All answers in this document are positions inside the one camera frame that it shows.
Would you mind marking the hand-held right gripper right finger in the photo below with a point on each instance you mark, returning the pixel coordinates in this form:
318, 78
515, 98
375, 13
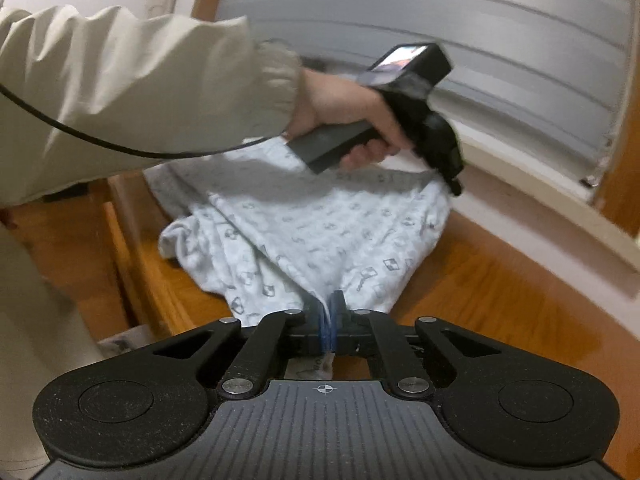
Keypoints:
335, 337

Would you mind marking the printed white garment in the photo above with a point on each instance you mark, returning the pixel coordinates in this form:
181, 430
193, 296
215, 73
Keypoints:
310, 220

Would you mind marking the person's left hand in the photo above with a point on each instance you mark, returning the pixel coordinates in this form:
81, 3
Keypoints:
340, 105

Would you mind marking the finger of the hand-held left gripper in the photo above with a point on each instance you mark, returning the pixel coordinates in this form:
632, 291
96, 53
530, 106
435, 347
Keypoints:
450, 177

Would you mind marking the beige window sill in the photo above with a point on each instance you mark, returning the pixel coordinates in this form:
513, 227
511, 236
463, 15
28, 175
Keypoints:
540, 195

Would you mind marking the person's left forearm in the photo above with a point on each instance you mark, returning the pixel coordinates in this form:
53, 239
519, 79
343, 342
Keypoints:
125, 85

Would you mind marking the grey window blind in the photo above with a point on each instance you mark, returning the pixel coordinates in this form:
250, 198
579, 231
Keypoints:
450, 10

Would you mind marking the person's beige jacket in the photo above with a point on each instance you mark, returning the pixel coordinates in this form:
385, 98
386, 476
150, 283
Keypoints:
35, 335

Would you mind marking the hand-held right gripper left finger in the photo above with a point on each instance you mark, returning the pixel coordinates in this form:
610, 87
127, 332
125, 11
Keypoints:
320, 335

